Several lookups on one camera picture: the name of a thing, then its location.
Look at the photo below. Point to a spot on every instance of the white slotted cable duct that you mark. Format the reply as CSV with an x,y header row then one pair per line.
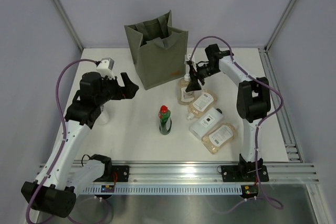
x,y
166,190

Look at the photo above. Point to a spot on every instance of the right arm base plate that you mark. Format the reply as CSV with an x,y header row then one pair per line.
x,y
231,173

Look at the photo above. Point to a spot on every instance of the green canvas bag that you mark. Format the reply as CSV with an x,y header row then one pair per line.
x,y
158,50

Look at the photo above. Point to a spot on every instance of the amber soap bottle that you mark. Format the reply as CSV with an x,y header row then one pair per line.
x,y
184,97
204,101
220,135

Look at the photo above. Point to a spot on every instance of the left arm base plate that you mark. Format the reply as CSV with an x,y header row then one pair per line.
x,y
118,173

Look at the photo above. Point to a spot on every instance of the white conditioner bottle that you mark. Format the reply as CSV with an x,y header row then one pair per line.
x,y
206,123

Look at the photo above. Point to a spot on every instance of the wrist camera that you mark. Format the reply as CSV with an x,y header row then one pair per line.
x,y
189,62
105,68

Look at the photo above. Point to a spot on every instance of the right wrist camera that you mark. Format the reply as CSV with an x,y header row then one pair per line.
x,y
189,62

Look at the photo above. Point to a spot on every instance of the right circuit board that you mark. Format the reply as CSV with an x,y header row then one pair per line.
x,y
248,190

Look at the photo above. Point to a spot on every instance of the circuit board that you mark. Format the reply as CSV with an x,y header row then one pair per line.
x,y
107,188
248,190

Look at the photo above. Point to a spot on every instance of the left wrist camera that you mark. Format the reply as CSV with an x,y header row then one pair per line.
x,y
105,68

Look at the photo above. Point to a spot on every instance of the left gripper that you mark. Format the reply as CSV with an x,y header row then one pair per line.
x,y
129,89

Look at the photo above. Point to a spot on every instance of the left circuit board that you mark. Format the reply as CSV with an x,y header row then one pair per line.
x,y
107,188

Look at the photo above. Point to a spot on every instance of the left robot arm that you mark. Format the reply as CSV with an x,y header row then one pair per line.
x,y
52,191

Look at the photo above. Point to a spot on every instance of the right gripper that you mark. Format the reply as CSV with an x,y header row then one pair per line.
x,y
193,85

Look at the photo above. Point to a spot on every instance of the white grey cylindrical bottle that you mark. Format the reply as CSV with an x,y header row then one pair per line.
x,y
104,116

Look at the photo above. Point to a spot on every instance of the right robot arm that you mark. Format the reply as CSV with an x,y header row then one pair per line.
x,y
253,105

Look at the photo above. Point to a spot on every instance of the aluminium rail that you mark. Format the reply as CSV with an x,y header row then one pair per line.
x,y
208,172

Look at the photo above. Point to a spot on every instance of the green dish soap bottle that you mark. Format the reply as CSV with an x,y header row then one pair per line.
x,y
165,120

